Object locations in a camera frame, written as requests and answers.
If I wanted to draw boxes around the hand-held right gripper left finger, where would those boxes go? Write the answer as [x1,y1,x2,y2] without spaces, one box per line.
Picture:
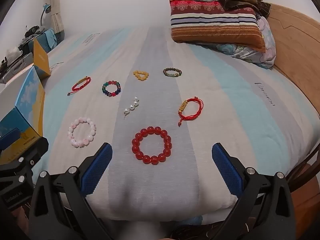
[26,142,113,240]

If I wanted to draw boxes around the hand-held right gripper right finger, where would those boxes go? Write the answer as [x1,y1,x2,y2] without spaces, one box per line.
[212,142,299,240]

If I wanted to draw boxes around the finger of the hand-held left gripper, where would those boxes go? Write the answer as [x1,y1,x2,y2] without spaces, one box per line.
[0,169,35,211]
[0,127,49,170]

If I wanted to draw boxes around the blue and yellow box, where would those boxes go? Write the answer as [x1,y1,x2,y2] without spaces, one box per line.
[0,66,45,163]

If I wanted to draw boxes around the white pearl string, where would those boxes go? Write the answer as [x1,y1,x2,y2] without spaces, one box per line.
[124,96,139,119]

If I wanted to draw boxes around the red cord bracelet gold tube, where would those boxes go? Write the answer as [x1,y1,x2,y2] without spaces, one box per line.
[68,76,91,96]

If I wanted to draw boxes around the striped bedsheet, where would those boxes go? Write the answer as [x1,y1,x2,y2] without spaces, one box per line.
[32,26,320,220]

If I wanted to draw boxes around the grey case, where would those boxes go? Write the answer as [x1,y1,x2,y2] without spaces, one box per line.
[0,52,34,83]

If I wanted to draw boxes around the yellow cardboard box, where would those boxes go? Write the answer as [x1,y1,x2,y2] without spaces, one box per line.
[33,38,52,78]

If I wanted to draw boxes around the teal box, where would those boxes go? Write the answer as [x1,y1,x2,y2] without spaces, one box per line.
[29,29,58,53]

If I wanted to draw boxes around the floral pillow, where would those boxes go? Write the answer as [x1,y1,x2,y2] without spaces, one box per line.
[216,16,277,69]

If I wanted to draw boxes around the blue desk lamp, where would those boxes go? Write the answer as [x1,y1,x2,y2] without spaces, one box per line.
[40,4,52,28]

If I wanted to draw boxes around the beige curtain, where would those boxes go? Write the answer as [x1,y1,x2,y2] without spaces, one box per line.
[44,0,63,33]

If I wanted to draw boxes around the striped pillow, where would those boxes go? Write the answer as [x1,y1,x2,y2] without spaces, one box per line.
[169,0,266,53]

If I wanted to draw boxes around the pink bead bracelet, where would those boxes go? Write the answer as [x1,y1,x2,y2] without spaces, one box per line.
[67,117,97,148]

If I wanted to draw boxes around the red braided bracelet gold bead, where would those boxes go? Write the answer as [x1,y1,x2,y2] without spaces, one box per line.
[178,97,204,127]

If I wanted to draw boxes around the multicolour bead bracelet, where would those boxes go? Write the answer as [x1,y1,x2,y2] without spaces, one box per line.
[102,80,122,98]

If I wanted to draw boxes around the yellow bead bracelet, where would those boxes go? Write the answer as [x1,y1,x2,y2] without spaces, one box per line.
[133,70,150,81]

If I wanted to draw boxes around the wooden bead bracelet green beads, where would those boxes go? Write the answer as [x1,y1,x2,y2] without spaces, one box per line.
[163,67,182,78]

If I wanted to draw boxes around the wooden bed frame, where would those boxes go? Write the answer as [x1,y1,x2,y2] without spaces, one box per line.
[266,4,320,240]

